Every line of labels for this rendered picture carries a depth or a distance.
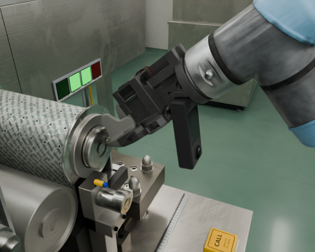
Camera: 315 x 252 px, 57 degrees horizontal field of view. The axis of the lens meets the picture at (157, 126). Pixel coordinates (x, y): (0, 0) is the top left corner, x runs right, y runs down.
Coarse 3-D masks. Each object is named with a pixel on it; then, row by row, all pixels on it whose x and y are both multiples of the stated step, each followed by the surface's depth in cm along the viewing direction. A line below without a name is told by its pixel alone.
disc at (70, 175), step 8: (96, 104) 50; (80, 112) 47; (88, 112) 48; (96, 112) 51; (104, 112) 53; (80, 120) 47; (72, 128) 45; (72, 136) 46; (64, 144) 45; (64, 152) 45; (64, 160) 45; (64, 168) 46; (72, 168) 48; (72, 176) 48; (72, 184) 49
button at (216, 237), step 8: (216, 232) 75; (224, 232) 75; (208, 240) 73; (216, 240) 73; (224, 240) 73; (232, 240) 73; (208, 248) 71; (216, 248) 71; (224, 248) 71; (232, 248) 71
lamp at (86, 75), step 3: (84, 69) 98; (87, 69) 99; (81, 72) 96; (84, 72) 98; (87, 72) 99; (81, 75) 97; (84, 75) 98; (87, 75) 100; (90, 75) 101; (84, 78) 99; (87, 78) 100; (90, 78) 102; (84, 81) 99; (87, 81) 101
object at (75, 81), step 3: (78, 72) 95; (72, 75) 93; (75, 75) 94; (78, 75) 95; (69, 78) 91; (72, 78) 93; (75, 78) 94; (78, 78) 96; (72, 81) 93; (75, 81) 94; (78, 81) 96; (72, 84) 93; (75, 84) 95; (78, 84) 96; (72, 87) 94; (75, 87) 95; (78, 87) 97; (72, 90) 94
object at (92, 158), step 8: (96, 128) 49; (104, 128) 50; (88, 136) 48; (96, 136) 49; (104, 136) 51; (88, 144) 48; (96, 144) 49; (104, 144) 52; (88, 152) 48; (96, 152) 50; (104, 152) 52; (88, 160) 48; (96, 160) 50; (104, 160) 53; (96, 168) 51
